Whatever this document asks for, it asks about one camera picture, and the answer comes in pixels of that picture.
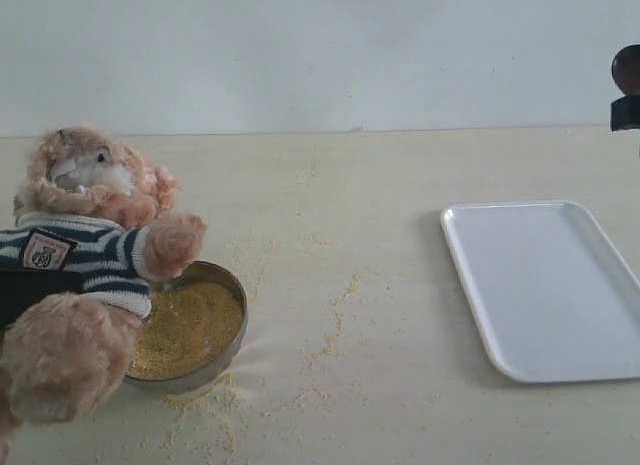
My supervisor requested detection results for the beige teddy bear striped sweater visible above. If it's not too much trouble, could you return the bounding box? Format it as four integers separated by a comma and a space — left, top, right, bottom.
1, 126, 206, 448

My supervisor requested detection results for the dark red wooden spoon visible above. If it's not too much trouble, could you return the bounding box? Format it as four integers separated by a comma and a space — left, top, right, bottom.
611, 44, 640, 95

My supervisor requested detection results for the white plastic tray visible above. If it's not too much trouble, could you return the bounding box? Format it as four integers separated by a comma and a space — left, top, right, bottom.
440, 200, 639, 383

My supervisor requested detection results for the yellow millet grain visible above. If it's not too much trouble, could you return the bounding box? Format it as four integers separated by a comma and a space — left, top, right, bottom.
128, 282, 244, 380

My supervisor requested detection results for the steel bowl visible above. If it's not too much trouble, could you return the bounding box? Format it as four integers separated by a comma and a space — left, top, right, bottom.
124, 261, 248, 395

